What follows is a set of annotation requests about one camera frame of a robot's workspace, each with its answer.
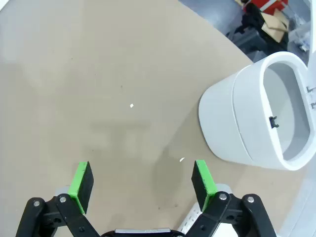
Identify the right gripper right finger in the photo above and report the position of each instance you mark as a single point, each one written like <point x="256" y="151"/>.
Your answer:
<point x="203" y="185"/>

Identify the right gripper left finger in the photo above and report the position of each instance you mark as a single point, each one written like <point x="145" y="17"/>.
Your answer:
<point x="81" y="187"/>

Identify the white round trash bin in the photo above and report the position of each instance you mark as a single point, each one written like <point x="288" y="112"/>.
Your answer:
<point x="222" y="118"/>

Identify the brown cardboard piece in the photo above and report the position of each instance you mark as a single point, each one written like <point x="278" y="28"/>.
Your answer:
<point x="275" y="26"/>

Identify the red bag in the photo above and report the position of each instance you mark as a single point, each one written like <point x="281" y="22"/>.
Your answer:
<point x="271" y="6"/>

